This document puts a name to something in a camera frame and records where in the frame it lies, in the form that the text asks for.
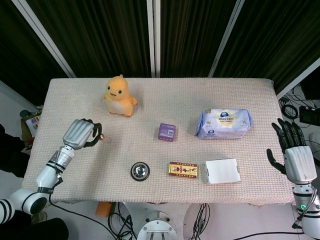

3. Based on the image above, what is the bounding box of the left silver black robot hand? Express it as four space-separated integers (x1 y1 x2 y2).
62 118 103 151

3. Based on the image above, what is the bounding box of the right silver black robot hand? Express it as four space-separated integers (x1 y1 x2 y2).
266 118 317 186

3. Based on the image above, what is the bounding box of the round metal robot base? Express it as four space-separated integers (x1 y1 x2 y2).
136 210 180 240

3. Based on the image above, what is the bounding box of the cardboard box with papers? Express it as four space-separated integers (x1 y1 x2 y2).
20 114 42 140

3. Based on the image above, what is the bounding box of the orange plush duck toy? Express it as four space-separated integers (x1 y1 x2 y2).
102 74 138 118

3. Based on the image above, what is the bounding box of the round black metal strainer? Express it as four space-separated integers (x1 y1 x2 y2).
130 161 151 181

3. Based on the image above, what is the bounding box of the white flat box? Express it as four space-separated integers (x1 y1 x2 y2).
205 158 242 186

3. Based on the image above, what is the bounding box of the orange block under table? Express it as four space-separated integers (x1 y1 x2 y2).
95 201 112 218

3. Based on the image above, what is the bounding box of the lavender wet wipes pack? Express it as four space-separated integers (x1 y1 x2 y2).
194 108 253 140

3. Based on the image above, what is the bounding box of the small purple box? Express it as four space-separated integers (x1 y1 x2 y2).
157 122 178 142

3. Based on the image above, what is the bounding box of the pink woven tablecloth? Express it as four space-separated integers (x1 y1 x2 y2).
20 77 306 207

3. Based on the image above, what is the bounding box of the red yellow printed box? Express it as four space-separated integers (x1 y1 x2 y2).
167 161 200 180

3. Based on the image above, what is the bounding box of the black coiled cable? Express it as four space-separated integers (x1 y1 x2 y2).
281 103 299 119

